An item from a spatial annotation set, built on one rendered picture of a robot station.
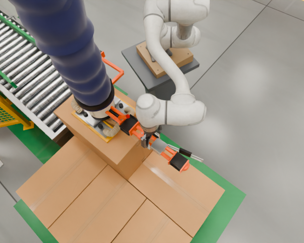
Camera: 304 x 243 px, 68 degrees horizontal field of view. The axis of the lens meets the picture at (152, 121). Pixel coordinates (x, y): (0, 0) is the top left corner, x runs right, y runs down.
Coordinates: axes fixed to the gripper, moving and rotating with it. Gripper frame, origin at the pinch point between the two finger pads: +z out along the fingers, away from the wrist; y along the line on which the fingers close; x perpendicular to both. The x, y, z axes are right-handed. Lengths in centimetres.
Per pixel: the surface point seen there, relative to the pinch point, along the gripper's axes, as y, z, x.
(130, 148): 8.7, 12.9, -11.4
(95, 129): 13.9, 10.4, -36.1
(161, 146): -0.4, -1.7, 6.6
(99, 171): 30, 53, -31
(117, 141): 10.3, 12.9, -20.3
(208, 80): -132, 108, -32
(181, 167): 2.4, -2.6, 21.4
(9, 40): -6, 54, -216
